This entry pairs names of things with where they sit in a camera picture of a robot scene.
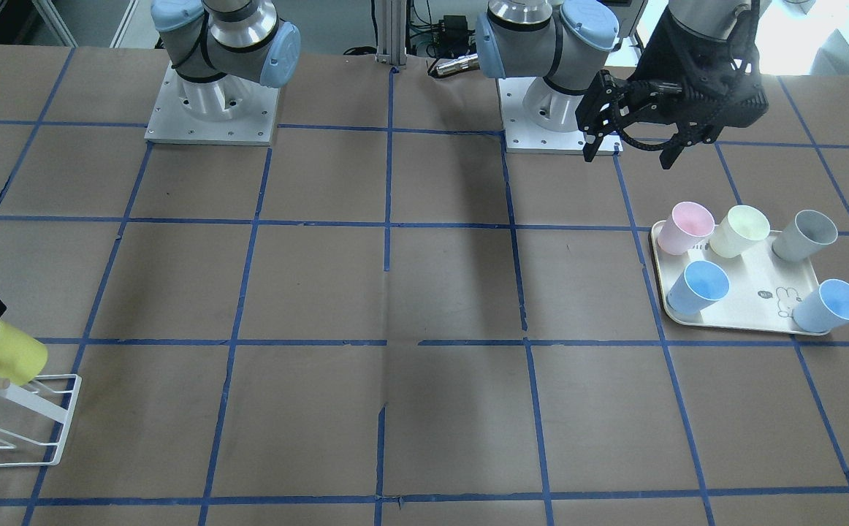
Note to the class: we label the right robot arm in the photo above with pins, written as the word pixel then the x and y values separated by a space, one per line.
pixel 228 60

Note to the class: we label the grey plastic cup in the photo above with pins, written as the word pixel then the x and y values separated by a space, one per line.
pixel 808 233

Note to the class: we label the white wire cup rack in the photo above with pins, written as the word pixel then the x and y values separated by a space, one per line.
pixel 36 419

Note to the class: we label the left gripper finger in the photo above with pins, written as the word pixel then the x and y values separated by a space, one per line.
pixel 684 138
pixel 592 145

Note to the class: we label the silver metal cylinder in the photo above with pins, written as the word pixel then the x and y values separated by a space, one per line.
pixel 444 68

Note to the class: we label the aluminium frame post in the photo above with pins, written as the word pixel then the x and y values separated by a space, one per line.
pixel 391 24

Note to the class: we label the black power adapter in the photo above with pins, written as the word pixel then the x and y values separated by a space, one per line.
pixel 453 30

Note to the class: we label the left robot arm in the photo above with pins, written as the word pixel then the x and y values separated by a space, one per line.
pixel 566 45

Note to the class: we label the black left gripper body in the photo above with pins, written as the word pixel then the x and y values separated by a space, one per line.
pixel 664 57

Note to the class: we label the light blue plastic cup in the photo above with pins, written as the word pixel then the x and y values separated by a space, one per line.
pixel 825 308

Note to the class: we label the pink plastic cup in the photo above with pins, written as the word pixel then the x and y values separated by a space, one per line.
pixel 687 225

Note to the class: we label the cream serving tray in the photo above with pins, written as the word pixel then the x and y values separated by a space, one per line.
pixel 764 289

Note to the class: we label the yellow plastic cup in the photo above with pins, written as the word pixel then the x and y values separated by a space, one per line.
pixel 22 358

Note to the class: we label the pale green plastic cup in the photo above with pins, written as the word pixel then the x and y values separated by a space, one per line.
pixel 742 227

